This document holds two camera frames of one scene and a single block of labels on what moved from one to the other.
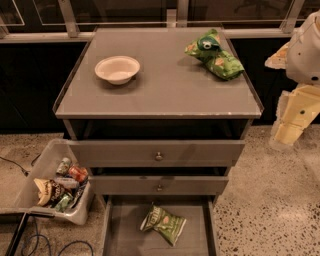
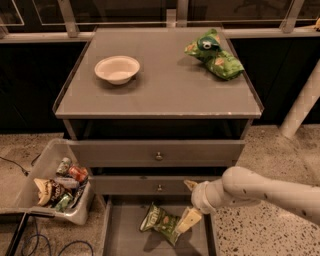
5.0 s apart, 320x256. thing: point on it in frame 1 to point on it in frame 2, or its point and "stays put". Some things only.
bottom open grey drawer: x=123 y=215 stays put
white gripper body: x=304 y=56 to x=200 y=197
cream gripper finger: x=286 y=133 to x=189 y=219
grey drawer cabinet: x=158 y=132 stays put
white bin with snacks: x=56 y=179 stays put
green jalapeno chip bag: x=168 y=225 stays put
